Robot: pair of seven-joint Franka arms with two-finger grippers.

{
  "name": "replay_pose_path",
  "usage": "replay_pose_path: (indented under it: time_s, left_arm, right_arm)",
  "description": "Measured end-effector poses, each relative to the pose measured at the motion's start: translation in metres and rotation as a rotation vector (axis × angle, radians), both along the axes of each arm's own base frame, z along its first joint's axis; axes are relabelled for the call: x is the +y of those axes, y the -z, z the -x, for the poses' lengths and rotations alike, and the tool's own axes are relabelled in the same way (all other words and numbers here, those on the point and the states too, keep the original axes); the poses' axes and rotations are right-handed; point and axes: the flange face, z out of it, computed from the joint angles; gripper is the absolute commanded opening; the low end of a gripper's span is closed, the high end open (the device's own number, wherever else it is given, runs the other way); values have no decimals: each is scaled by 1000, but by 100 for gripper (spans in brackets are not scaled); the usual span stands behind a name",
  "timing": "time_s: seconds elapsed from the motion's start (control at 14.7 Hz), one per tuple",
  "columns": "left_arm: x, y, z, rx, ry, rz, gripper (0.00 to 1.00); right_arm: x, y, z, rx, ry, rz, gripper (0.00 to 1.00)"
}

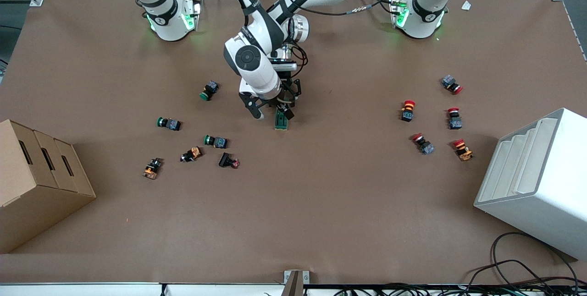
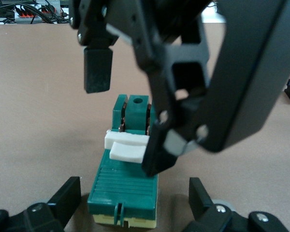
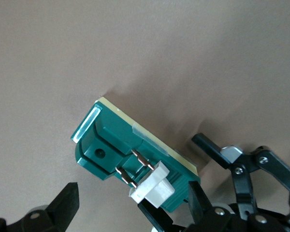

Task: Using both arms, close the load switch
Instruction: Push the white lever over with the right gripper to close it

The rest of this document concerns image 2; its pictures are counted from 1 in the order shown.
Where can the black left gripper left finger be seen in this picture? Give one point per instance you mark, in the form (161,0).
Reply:
(33,220)

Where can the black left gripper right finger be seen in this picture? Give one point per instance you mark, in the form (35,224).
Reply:
(217,220)

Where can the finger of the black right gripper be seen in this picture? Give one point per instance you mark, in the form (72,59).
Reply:
(244,72)

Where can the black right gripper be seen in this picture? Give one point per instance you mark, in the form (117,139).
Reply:
(116,9)

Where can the grey power strip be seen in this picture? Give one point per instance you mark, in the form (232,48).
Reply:
(26,18)

